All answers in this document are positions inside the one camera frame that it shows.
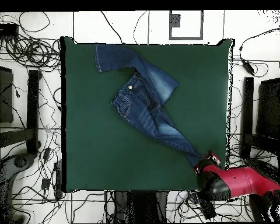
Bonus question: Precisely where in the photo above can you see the blue denim jeans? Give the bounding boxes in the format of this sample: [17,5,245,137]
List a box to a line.
[93,43,205,168]

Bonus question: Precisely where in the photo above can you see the black flat box device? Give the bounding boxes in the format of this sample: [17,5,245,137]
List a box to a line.
[0,22,19,37]

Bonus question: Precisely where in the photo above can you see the black metal bar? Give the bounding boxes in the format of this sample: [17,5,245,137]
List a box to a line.
[26,69,42,156]
[239,76,254,160]

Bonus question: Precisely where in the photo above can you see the black power strip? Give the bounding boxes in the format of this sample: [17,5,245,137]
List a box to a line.
[53,160,64,199]
[198,199,217,220]

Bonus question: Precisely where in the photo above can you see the black case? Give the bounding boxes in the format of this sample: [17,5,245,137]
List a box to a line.
[255,78,280,141]
[0,65,15,124]

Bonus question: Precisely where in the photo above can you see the black power adapter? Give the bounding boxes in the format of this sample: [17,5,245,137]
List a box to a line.
[241,58,256,74]

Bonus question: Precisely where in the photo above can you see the dark green table cloth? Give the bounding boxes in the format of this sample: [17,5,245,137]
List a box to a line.
[60,36,235,193]

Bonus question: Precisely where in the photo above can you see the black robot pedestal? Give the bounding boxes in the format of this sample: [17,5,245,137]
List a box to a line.
[113,191,169,223]

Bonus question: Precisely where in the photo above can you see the grey square frame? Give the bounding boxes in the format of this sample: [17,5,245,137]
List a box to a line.
[169,10,204,41]

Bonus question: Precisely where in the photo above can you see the coiled black cable bundle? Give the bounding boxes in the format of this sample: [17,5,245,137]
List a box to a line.
[4,34,61,71]

